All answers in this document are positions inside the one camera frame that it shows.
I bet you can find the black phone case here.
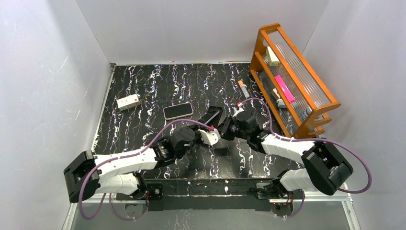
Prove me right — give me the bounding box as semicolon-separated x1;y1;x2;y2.
198;106;223;128

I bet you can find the pink cased smartphone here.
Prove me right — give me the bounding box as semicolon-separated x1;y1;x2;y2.
163;102;194;120

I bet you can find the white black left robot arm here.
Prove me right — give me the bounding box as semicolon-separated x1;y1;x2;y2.
63;127;220;203

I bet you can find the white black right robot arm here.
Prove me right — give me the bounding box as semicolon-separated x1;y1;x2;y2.
218;111;353;196

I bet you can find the orange grey marker pen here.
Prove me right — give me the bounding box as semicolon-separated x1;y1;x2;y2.
238;80;250;99

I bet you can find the white grey small device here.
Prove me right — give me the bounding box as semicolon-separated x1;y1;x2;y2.
271;88;287;108

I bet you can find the pink flat box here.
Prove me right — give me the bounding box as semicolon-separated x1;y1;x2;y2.
274;75;295;104

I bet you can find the orange wooden shelf rack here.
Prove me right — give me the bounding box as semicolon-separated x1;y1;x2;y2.
249;23;341;138

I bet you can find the white red small box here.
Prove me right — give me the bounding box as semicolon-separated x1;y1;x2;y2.
116;94;141;111

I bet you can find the cream white box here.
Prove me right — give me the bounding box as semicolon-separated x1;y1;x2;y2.
264;46;281;67

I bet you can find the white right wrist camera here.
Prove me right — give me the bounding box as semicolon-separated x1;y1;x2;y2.
233;102;245;117

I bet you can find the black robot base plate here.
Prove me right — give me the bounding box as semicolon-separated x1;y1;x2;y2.
116;178;300;216

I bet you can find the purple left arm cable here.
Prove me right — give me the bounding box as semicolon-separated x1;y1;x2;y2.
78;118;216;221

